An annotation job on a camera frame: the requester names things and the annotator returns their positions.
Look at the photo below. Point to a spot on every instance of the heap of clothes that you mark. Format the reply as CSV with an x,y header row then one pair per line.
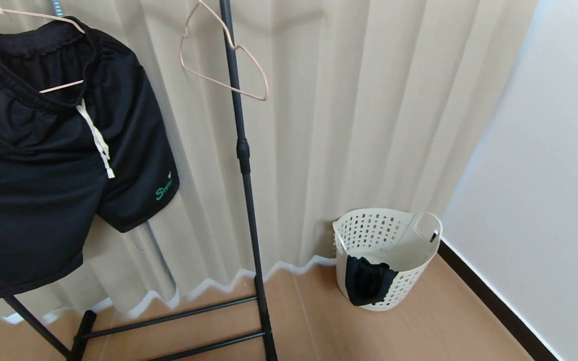
x,y
369,281

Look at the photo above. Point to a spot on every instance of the pink clothes hanger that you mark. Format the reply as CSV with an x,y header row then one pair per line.
x,y
181,50
60,87

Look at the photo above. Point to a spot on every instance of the black shorts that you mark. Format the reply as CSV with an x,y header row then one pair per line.
x,y
28,190

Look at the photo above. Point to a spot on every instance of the black clothes rack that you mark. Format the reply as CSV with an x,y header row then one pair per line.
x,y
243,150

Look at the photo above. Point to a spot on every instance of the white laundry basket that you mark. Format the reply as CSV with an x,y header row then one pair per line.
x,y
409,281

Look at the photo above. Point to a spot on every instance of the beige curtain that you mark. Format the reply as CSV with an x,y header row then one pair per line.
x,y
344,100

